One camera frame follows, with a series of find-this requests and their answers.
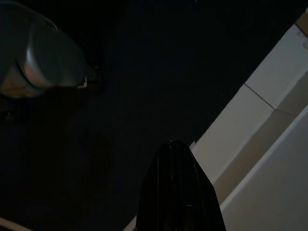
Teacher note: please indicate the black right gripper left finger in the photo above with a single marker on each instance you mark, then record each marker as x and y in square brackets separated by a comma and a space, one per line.
[156, 192]

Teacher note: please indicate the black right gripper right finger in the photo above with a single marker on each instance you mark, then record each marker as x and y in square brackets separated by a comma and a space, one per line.
[192, 197]

